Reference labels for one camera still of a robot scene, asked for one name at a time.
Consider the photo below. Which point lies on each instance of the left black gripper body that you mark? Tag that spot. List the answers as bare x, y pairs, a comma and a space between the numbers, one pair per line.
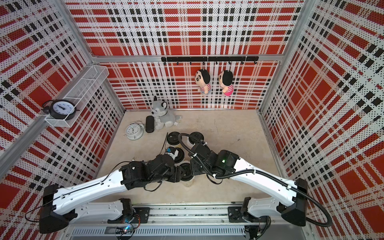
173, 175

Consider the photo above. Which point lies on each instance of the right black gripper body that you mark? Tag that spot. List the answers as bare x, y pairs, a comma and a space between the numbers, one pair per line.
197, 169

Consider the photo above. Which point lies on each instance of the black cup lid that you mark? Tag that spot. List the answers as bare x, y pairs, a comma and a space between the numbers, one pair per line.
173, 139
195, 137
180, 156
186, 174

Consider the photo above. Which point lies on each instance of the paper cup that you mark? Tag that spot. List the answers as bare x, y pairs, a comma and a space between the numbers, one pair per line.
188, 183

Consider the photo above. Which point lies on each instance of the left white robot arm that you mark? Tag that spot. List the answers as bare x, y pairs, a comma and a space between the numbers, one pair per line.
60, 204

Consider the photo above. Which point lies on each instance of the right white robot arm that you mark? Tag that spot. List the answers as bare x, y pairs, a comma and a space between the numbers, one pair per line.
288, 199

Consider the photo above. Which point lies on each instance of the white alarm clock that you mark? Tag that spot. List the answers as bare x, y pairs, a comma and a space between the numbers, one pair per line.
134, 130

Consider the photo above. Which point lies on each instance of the black glasses case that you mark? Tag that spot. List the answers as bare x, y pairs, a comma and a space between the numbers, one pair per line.
150, 124

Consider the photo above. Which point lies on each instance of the grey husky plush toy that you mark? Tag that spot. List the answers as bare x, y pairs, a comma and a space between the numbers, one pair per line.
164, 118

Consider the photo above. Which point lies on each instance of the hanging doll blue shorts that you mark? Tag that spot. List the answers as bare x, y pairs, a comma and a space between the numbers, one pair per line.
203, 80

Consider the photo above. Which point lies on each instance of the hanging doll pink dress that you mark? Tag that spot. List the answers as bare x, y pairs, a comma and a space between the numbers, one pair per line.
226, 82

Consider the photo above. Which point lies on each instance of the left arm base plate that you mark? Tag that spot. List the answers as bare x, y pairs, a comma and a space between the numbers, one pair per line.
134, 216

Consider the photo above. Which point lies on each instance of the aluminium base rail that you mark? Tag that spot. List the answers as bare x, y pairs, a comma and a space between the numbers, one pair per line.
176, 220

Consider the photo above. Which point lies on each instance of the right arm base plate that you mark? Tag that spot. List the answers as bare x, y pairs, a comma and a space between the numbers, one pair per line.
235, 216

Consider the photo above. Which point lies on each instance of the black hook rail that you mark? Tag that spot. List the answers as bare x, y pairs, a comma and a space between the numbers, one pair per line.
210, 59

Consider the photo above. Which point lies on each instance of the white wire basket shelf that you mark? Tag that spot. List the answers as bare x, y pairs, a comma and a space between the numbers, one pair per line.
81, 93

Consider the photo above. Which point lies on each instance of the black wall clock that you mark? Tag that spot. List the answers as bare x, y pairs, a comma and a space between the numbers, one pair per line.
60, 109

